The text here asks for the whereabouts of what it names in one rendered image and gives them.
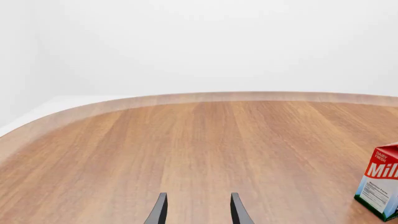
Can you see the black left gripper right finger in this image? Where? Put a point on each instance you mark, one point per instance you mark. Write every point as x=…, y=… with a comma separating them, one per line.
x=238, y=211

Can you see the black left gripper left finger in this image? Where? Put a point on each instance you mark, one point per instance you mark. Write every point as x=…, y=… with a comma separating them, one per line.
x=158, y=211

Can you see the red and white milk carton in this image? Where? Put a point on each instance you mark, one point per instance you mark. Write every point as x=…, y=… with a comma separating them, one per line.
x=381, y=184

